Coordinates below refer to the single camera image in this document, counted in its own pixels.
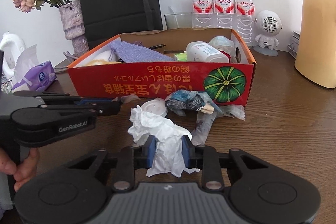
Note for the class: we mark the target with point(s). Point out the middle water bottle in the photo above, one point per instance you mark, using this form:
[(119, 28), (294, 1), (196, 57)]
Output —
[(224, 13)]

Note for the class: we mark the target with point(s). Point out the small stacked boxes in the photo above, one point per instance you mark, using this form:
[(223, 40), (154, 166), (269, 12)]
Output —
[(293, 45)]

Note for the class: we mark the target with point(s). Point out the white robot speaker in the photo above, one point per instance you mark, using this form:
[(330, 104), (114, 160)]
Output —
[(268, 26)]

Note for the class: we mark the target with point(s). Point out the purple tissue pack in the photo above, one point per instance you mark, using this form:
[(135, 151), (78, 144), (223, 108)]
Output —
[(30, 74)]

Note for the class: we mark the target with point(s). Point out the purple fabric pouch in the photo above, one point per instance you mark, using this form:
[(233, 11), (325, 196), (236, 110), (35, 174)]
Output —
[(131, 53)]

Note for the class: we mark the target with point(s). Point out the purple ceramic vase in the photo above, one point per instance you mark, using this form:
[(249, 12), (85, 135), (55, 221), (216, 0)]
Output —
[(73, 27)]

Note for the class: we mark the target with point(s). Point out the right water bottle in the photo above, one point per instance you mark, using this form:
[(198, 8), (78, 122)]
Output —
[(245, 14)]

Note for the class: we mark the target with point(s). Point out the white round lid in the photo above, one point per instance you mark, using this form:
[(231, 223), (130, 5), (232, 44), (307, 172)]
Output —
[(156, 106)]

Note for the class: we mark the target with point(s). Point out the clear glass cup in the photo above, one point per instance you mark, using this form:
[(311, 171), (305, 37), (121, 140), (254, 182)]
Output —
[(176, 20)]

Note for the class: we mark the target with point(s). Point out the yellow thermos jug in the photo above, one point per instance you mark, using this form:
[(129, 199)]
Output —
[(315, 58)]

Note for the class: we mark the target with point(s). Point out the white cotton swab box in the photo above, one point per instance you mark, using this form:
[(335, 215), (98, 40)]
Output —
[(203, 52)]

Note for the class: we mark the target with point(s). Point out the clear plastic wrapper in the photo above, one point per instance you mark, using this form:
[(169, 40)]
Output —
[(205, 121)]

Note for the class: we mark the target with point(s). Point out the person left hand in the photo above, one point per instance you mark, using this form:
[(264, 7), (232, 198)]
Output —
[(22, 173)]

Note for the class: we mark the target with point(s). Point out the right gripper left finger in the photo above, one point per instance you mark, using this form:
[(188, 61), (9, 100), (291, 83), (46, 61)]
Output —
[(130, 159)]

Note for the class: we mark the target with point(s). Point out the blue snack wrapper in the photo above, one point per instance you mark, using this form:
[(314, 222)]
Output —
[(182, 100)]

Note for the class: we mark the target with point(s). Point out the green tissue pack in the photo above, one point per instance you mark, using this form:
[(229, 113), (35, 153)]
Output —
[(180, 56)]

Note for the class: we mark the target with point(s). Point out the red cardboard box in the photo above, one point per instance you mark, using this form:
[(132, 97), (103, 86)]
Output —
[(227, 83)]

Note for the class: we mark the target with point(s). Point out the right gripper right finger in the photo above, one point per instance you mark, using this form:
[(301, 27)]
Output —
[(208, 160)]

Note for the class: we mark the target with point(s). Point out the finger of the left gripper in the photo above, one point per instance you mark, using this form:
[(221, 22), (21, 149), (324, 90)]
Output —
[(53, 98), (58, 118)]

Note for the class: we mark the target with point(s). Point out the left water bottle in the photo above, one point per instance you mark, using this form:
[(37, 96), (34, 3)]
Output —
[(202, 13)]

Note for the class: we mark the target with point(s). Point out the white tissue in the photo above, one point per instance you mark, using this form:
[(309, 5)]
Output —
[(168, 151)]

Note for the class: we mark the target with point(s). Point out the white detergent jug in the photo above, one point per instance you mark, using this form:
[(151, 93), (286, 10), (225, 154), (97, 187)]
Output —
[(12, 46)]

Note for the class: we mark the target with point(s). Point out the water bottle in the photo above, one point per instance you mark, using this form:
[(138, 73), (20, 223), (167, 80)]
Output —
[(224, 13), (202, 13), (245, 14)]

